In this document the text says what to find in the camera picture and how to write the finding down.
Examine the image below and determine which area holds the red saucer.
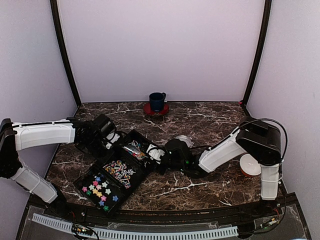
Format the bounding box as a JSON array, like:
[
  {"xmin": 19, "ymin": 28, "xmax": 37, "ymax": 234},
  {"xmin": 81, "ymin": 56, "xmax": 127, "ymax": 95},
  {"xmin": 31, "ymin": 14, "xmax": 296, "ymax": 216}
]
[{"xmin": 143, "ymin": 102, "xmax": 170, "ymax": 118}]

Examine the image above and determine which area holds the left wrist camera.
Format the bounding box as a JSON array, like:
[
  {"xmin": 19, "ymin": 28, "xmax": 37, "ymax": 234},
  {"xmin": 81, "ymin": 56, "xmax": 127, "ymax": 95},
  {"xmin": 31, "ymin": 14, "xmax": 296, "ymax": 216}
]
[{"xmin": 105, "ymin": 132, "xmax": 120, "ymax": 150}]

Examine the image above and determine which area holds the metal scoop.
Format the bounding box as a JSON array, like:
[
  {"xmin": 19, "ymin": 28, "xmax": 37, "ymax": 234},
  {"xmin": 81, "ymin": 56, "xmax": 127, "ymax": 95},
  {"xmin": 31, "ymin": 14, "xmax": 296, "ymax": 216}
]
[{"xmin": 123, "ymin": 145, "xmax": 146, "ymax": 161}]

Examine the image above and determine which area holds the black frame post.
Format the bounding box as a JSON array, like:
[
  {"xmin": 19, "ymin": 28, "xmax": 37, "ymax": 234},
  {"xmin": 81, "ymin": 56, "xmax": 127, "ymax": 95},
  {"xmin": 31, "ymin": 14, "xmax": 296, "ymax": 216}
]
[
  {"xmin": 49, "ymin": 0, "xmax": 82, "ymax": 108},
  {"xmin": 242, "ymin": 0, "xmax": 272, "ymax": 106}
]

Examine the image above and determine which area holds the white slotted cable duct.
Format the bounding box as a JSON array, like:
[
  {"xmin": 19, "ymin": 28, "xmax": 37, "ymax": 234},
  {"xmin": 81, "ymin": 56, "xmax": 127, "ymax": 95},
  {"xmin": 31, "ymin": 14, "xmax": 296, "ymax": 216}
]
[{"xmin": 31, "ymin": 213, "xmax": 239, "ymax": 240}]

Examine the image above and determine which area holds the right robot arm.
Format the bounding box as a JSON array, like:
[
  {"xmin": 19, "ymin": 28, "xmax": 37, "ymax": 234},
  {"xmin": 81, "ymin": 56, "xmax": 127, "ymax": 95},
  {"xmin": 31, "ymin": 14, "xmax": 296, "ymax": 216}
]
[{"xmin": 147, "ymin": 116, "xmax": 288, "ymax": 217}]

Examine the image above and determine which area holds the left black frame post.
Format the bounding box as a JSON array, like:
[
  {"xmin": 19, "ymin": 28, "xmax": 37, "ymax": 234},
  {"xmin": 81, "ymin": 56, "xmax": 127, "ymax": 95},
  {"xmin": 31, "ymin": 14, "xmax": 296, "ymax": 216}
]
[{"xmin": 49, "ymin": 0, "xmax": 82, "ymax": 108}]

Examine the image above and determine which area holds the dark blue mug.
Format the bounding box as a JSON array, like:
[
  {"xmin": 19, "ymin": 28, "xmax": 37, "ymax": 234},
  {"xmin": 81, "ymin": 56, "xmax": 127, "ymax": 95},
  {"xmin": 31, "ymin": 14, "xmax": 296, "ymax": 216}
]
[{"xmin": 149, "ymin": 92, "xmax": 166, "ymax": 112}]

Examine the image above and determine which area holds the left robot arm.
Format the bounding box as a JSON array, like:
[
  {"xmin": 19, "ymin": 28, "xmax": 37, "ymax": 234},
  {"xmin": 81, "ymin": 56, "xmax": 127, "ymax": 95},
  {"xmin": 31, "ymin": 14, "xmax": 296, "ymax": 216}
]
[{"xmin": 0, "ymin": 114, "xmax": 120, "ymax": 218}]

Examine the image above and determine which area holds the black front rail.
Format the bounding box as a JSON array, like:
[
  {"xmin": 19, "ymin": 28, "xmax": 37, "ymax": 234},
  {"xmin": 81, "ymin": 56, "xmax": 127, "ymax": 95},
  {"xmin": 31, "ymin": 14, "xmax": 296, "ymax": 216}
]
[{"xmin": 67, "ymin": 201, "xmax": 285, "ymax": 224}]

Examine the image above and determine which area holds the clear plastic cup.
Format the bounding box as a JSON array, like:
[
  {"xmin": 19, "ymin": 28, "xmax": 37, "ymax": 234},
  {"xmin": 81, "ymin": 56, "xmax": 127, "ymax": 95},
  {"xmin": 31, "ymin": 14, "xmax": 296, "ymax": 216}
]
[{"xmin": 175, "ymin": 135, "xmax": 194, "ymax": 148}]

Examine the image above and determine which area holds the black three-compartment candy bin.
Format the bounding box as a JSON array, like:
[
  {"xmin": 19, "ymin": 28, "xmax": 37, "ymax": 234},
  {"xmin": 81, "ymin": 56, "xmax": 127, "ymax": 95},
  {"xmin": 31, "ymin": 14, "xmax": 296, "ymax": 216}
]
[{"xmin": 74, "ymin": 130, "xmax": 157, "ymax": 216}]

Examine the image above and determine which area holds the orange white bowl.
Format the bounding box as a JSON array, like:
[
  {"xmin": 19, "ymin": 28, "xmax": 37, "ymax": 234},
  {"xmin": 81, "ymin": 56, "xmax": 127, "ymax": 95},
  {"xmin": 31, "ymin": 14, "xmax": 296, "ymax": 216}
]
[{"xmin": 239, "ymin": 154, "xmax": 261, "ymax": 177}]

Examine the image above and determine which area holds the right black frame post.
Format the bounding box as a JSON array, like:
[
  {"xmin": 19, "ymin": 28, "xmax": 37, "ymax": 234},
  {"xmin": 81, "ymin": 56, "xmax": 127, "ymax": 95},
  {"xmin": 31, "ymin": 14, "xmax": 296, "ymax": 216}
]
[{"xmin": 242, "ymin": 0, "xmax": 272, "ymax": 106}]

